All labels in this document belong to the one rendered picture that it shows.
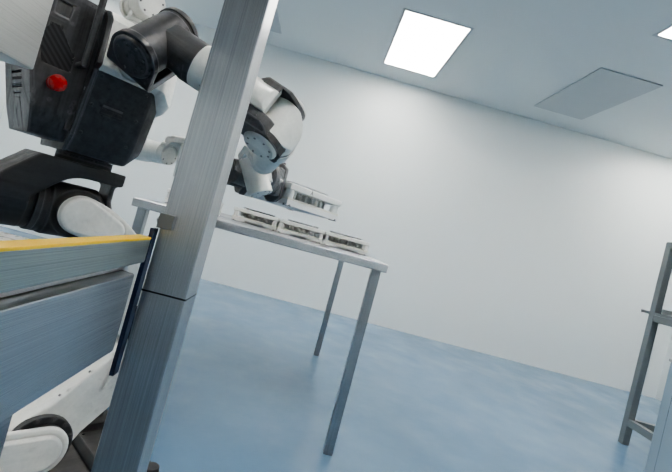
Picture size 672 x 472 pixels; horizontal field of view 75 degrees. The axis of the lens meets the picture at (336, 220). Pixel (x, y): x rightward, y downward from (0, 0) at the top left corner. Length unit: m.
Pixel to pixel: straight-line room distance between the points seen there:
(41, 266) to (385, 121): 5.15
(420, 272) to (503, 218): 1.21
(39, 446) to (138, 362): 0.61
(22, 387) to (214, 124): 0.37
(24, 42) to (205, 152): 0.26
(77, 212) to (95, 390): 0.45
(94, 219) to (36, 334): 0.68
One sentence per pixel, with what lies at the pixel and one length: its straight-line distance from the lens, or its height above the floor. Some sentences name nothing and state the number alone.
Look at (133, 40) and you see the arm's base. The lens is 0.93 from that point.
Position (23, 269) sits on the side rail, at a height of 0.83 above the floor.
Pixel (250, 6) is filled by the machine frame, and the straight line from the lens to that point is 0.68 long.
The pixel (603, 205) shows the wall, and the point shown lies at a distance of 6.30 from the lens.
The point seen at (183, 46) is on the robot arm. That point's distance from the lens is 0.95.
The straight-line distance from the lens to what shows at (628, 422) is 4.05.
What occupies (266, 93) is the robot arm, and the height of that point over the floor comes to 1.15.
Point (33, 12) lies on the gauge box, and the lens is 0.73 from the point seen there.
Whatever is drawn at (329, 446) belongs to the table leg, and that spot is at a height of 0.04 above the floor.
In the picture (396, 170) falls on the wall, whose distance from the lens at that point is 5.36.
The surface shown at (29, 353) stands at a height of 0.76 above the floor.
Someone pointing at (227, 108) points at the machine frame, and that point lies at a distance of 0.64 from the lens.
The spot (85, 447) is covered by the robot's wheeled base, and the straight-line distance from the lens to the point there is 1.50.
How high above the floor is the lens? 0.92
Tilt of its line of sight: 2 degrees up
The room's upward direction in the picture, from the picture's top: 15 degrees clockwise
